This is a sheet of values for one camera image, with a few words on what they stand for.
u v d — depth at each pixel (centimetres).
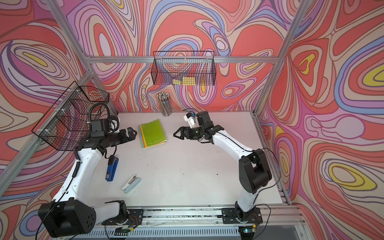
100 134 58
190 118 77
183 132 73
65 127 72
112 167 88
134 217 72
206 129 66
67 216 38
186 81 82
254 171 46
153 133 106
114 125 65
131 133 72
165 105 111
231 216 73
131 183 82
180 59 88
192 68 96
